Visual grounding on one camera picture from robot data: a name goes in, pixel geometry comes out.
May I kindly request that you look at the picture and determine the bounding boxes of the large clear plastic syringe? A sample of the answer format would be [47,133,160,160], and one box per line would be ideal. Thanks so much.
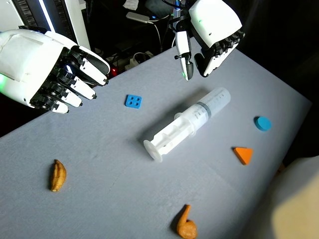
[143,87,232,163]

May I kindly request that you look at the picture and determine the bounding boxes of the silver power bank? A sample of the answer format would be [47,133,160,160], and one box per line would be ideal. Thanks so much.
[126,11,154,25]

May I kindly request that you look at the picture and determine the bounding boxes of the white power strip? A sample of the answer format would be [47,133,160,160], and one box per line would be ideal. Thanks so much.
[124,51,154,72]

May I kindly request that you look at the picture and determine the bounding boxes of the blue round disc block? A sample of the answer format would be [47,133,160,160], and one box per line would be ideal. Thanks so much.
[253,116,272,132]

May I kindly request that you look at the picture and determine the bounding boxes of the blue square four-hole block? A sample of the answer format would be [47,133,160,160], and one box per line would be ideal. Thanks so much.
[124,94,143,109]

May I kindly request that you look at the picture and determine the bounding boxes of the orange triangle block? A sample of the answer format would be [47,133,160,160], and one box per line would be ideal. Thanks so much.
[233,146,254,166]

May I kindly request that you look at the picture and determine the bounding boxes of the white panel with black strips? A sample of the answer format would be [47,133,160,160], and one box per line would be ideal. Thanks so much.
[0,0,92,50]

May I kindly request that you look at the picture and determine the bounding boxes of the grey table cloth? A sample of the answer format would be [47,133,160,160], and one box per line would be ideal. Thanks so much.
[0,46,314,239]

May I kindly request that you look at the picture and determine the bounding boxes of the beige blurred cover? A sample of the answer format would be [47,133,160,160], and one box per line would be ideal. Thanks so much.
[245,155,319,239]

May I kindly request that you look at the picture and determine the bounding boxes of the orange toy shrimp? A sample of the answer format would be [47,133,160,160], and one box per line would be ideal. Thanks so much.
[175,204,199,239]

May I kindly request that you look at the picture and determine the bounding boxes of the brown toy bread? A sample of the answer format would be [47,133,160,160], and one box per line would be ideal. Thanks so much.
[49,159,67,192]

